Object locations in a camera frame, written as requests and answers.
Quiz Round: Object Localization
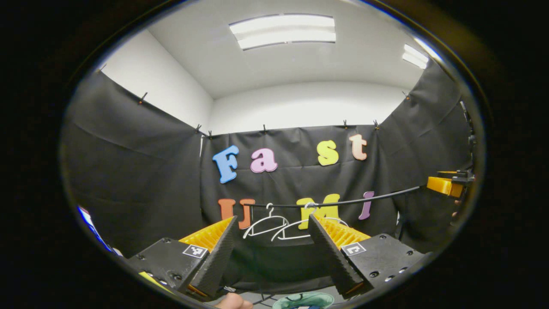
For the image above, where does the white wire hanger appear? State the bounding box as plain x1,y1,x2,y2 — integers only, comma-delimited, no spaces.
242,203,290,240
271,201,349,242

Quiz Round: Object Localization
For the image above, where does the small ceiling light panel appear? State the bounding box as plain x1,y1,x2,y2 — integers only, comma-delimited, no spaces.
402,43,430,70

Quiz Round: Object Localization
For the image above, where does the green laundry hamper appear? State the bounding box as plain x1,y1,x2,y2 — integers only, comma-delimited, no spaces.
272,292,335,309

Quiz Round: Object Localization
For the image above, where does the black clothes rail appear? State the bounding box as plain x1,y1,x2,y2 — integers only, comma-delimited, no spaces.
248,185,423,210

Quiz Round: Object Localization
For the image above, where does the large ceiling light panel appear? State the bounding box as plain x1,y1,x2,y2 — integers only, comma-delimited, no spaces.
229,14,337,51

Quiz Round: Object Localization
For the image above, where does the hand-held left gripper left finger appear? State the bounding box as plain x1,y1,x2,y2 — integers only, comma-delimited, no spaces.
128,215,238,297

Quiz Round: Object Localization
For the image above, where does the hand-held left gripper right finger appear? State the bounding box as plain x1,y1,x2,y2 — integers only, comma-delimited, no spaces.
308,213,425,296

